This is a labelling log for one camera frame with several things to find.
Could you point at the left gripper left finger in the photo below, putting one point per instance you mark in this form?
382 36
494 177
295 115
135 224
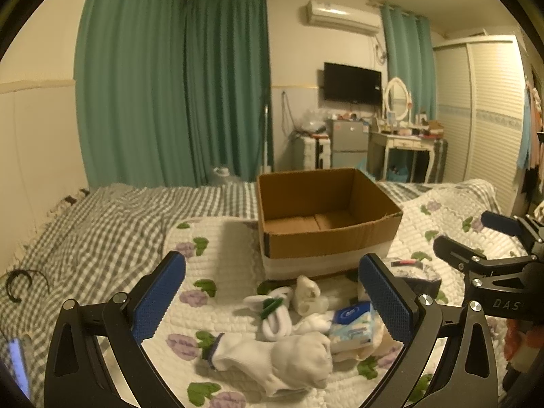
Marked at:
76 373

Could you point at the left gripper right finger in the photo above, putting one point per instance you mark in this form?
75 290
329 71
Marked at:
466 375

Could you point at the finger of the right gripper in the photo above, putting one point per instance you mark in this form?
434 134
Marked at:
466 260
524 227

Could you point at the black packaged box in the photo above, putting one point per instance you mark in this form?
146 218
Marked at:
420 277

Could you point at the blue tissue packet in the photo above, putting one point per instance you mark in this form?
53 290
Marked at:
354 328

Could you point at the small cream sock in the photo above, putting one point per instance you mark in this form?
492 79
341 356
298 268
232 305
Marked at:
307 297

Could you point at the large white sock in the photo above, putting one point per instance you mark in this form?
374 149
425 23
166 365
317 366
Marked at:
295 363

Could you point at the white sock with green clip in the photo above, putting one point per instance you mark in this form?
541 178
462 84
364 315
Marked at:
273 310

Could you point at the operator hand orange sleeve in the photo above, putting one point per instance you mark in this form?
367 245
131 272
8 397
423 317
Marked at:
522 347

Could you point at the smartphone on bed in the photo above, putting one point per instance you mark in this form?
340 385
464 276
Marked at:
18 360

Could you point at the hanging clothes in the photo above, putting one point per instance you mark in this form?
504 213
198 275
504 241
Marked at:
530 155

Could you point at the grey checked bedsheet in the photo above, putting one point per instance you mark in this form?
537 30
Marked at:
106 242

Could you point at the white dressing table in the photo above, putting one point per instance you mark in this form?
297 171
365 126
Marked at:
380 145

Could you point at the white louvred wardrobe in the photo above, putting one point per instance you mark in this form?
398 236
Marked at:
480 87

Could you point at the open cardboard box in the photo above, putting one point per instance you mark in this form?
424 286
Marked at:
321 222

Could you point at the small grey refrigerator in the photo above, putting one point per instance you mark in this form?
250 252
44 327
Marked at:
349 144

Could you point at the white oval vanity mirror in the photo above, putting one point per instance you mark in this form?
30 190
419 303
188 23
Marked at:
396 101

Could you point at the white suitcase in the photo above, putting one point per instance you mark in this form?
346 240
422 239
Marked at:
312 153

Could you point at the clear plastic bag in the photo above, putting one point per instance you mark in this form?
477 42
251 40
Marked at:
313 122

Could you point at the white floor mop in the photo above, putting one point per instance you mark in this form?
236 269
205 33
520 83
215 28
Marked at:
264 166

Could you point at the green window curtain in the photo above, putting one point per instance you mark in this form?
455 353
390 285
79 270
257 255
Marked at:
410 56

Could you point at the clear water jug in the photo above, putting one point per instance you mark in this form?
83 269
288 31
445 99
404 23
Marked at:
221 176

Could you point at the white air conditioner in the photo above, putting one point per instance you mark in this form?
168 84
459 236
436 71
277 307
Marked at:
343 18

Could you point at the large green curtain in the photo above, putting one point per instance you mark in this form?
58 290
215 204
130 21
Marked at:
167 90

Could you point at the black wall television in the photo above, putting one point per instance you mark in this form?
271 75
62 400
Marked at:
352 84

